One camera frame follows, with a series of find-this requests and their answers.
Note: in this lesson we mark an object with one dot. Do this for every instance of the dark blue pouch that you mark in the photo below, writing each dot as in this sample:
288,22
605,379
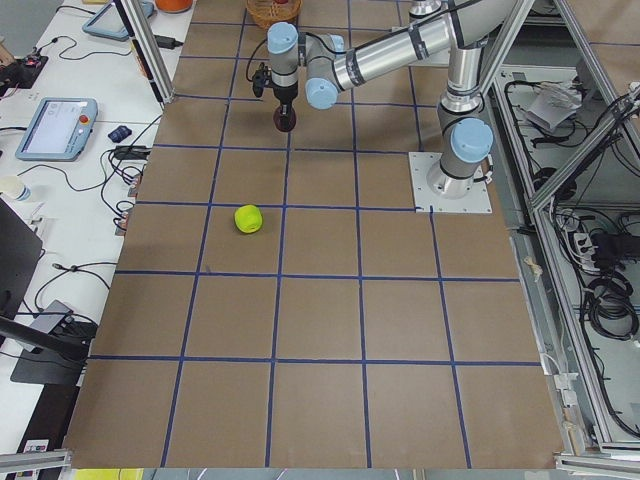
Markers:
119,134

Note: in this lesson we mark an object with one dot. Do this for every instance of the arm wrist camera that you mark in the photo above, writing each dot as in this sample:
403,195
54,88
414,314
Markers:
261,80

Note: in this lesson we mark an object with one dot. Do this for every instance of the green apple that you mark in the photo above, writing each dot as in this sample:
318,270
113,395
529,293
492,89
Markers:
248,219

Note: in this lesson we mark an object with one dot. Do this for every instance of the near teach pendant tablet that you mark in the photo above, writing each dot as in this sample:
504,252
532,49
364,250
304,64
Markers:
59,130

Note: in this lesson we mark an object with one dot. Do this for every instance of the black power adapter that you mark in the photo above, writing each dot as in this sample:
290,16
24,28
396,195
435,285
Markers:
132,152

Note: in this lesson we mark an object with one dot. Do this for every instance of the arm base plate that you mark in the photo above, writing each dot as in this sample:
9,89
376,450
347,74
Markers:
434,192

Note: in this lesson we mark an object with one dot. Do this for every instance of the white paper cup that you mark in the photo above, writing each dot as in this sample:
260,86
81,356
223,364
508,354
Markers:
14,188

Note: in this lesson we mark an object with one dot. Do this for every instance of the aluminium frame post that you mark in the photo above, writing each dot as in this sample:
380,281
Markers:
146,49

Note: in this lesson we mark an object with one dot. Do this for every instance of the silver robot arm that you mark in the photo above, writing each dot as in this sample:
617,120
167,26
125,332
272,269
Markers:
476,34

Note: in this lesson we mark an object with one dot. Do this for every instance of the black monitor with stand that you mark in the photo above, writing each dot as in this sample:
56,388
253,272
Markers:
57,358

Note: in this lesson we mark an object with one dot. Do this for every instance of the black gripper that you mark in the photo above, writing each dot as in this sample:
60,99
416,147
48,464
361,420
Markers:
285,93

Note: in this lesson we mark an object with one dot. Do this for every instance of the wicker basket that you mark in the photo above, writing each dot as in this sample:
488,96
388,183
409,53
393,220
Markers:
265,13

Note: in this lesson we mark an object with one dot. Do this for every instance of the dark red apple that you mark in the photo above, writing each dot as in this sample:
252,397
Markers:
285,119

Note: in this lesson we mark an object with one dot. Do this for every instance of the teach pendant tablet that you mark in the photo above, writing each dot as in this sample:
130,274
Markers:
59,130
121,20

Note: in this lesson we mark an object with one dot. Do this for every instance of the grey usb hub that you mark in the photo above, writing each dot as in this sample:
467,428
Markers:
51,317

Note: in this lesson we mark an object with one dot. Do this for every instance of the far teach pendant tablet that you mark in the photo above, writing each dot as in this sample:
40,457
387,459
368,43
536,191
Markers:
121,20

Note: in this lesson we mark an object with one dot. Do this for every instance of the orange bucket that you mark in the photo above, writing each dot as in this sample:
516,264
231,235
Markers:
174,6

